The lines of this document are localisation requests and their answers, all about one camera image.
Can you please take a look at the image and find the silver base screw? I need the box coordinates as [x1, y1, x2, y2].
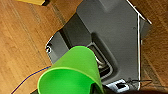
[45, 46, 54, 55]

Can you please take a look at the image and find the thin blue cable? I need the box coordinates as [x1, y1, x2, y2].
[9, 65, 53, 94]

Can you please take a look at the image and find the thin black cable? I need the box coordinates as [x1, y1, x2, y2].
[125, 78, 155, 85]

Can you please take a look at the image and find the silver cylindrical base hub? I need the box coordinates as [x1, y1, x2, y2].
[89, 44, 115, 80]

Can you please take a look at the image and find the small white cable box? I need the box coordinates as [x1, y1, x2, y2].
[113, 80, 131, 93]

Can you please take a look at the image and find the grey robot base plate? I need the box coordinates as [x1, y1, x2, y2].
[44, 0, 153, 93]

